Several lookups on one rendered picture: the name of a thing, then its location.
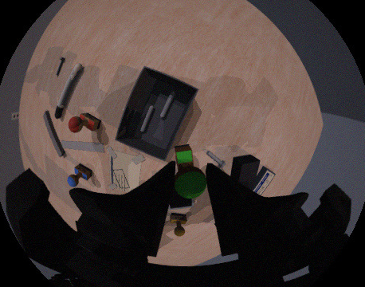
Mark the brown hand stamp with red-topped knob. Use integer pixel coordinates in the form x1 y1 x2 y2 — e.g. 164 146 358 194
68 112 102 133

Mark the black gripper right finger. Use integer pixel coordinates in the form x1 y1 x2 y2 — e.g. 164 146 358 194
205 163 309 256

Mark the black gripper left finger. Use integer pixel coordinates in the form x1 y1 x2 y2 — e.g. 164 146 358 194
69 160 176 256

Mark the brown wooden hand stamp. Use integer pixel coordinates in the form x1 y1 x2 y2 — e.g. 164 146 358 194
170 213 186 236

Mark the brown wooden date stamp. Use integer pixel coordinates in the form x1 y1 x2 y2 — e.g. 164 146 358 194
68 163 92 187

